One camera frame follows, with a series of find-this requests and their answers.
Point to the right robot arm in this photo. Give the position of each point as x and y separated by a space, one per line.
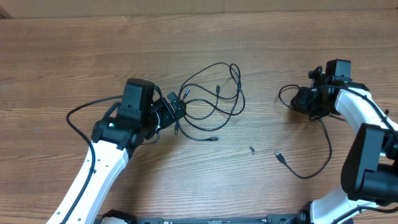
368 180

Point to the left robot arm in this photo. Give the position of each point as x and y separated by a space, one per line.
132 119

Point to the small black debris piece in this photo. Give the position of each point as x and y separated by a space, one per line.
252 150

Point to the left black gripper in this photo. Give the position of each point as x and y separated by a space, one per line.
169 116

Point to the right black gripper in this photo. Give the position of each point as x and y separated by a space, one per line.
302 101

